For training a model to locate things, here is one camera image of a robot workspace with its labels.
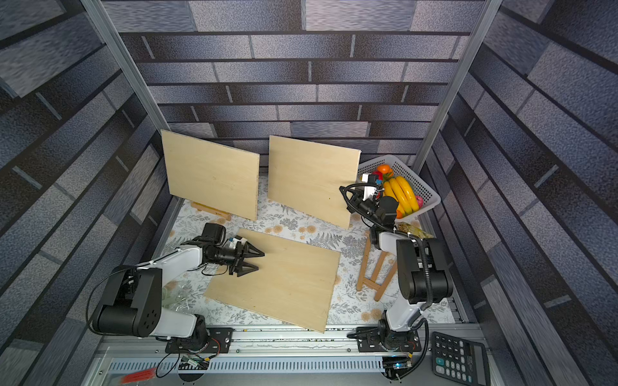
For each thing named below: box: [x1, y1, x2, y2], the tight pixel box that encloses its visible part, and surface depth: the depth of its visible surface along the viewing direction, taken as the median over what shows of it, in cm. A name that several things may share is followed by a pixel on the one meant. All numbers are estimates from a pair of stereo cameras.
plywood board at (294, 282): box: [203, 229, 342, 334], surface depth 85 cm
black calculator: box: [431, 331, 491, 386], surface depth 70 cm
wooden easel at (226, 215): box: [190, 201, 232, 222], surface depth 103 cm
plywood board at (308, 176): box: [267, 135, 363, 230], surface depth 91 cm
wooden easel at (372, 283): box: [355, 236, 399, 302], surface depth 88 cm
